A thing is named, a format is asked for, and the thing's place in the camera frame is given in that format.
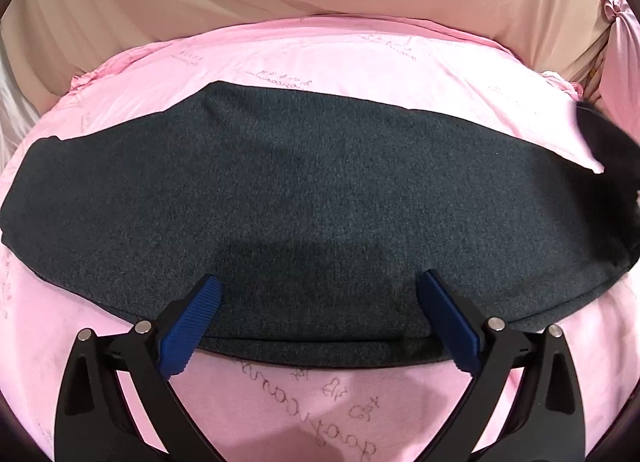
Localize dark grey pants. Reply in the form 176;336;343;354
1;81;639;368

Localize white satin curtain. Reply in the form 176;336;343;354
0;42;40;168

